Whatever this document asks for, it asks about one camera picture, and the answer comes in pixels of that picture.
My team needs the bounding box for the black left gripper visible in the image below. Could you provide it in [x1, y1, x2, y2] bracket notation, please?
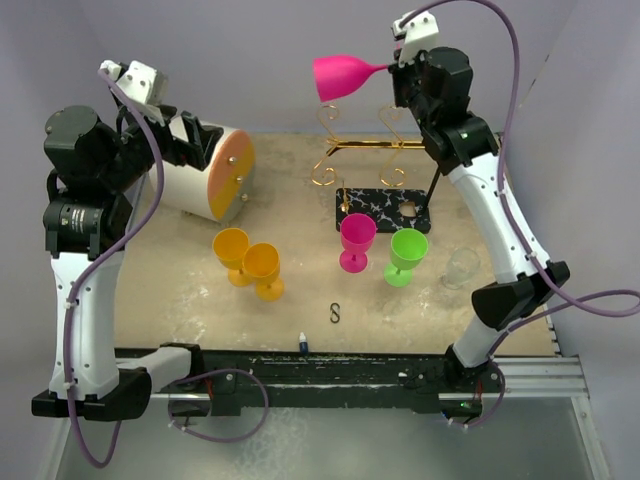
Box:
[100, 102, 220, 192]

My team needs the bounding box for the pink wine glass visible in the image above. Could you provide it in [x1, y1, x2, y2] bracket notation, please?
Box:
[339, 213, 377, 274]
[312, 55, 388, 103]

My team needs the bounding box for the orange wine glass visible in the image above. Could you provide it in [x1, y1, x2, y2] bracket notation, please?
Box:
[243, 243, 284, 302]
[212, 228, 252, 287]

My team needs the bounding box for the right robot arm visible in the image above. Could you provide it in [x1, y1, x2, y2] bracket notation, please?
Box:
[388, 47, 570, 391]

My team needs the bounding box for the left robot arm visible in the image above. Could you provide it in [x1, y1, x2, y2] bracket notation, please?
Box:
[31, 105, 224, 422]

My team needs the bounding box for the black marble rack base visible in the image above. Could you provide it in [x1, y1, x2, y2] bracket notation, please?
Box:
[335, 188, 432, 234]

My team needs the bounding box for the orange wine glass front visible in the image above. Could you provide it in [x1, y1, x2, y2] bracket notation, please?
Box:
[243, 243, 284, 302]

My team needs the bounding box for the pink wine glass on table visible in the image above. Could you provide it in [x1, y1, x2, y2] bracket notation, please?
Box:
[339, 213, 377, 274]

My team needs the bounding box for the green wine glass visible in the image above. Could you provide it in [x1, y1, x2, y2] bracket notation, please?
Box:
[383, 228, 429, 288]

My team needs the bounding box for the white round drawer box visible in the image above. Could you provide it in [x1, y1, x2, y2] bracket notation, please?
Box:
[162, 126, 256, 224]

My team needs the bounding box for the clear glass cup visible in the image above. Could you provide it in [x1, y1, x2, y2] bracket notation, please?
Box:
[442, 248, 481, 290]

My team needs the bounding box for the black S hook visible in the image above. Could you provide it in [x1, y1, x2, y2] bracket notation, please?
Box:
[329, 302, 341, 324]

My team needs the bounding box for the small white dropper bottle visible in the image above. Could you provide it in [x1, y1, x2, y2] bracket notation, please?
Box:
[299, 332, 309, 355]

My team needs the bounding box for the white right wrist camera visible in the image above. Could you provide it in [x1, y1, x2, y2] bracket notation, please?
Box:
[391, 11, 439, 67]

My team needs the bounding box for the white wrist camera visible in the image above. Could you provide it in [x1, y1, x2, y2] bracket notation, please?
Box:
[391, 11, 439, 67]
[100, 60, 168, 125]

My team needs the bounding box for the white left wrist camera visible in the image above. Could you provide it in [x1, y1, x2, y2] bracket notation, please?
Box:
[100, 60, 168, 125]

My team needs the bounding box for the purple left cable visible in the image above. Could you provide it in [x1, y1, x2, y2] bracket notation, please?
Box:
[64, 68, 166, 469]

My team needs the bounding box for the gold wire wine glass rack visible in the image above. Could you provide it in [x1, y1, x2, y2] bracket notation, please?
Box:
[309, 103, 424, 188]

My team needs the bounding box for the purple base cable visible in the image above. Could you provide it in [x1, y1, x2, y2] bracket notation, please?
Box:
[166, 367, 270, 443]

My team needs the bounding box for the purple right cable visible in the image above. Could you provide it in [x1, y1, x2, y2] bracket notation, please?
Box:
[399, 0, 640, 351]

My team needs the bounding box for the aluminium frame rail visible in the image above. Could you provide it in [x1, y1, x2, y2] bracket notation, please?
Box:
[496, 357, 589, 398]

